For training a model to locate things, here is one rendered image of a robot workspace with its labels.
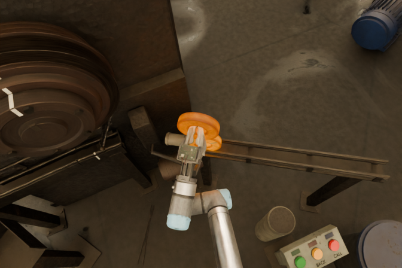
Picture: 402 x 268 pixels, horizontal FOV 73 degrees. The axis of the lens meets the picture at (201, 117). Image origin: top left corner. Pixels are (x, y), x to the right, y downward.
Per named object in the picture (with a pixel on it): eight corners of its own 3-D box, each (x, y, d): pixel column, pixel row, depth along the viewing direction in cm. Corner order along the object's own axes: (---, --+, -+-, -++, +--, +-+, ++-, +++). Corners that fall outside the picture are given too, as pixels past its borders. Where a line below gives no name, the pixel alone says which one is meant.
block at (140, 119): (140, 132, 139) (125, 109, 117) (155, 126, 140) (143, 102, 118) (146, 151, 134) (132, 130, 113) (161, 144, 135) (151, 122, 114)
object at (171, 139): (170, 135, 129) (167, 130, 123) (188, 137, 126) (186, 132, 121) (167, 146, 126) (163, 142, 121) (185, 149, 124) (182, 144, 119)
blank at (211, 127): (174, 109, 96) (171, 118, 94) (217, 113, 92) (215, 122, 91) (183, 130, 109) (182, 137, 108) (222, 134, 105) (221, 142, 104)
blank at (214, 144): (200, 146, 129) (200, 154, 127) (179, 134, 119) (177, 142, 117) (228, 141, 120) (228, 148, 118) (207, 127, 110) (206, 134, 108)
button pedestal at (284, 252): (259, 250, 161) (279, 245, 106) (294, 233, 164) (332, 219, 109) (273, 279, 154) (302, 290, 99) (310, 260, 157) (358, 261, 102)
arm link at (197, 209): (201, 211, 106) (203, 216, 95) (173, 216, 105) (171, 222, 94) (198, 191, 107) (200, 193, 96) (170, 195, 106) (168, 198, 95)
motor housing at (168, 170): (171, 182, 182) (154, 155, 135) (201, 169, 185) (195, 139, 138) (177, 200, 177) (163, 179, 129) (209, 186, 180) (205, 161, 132)
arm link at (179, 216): (166, 223, 94) (164, 228, 85) (172, 190, 96) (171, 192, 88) (188, 227, 94) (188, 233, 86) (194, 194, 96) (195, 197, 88)
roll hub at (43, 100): (24, 154, 91) (-48, 114, 67) (105, 122, 95) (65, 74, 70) (26, 168, 89) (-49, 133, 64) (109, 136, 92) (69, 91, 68)
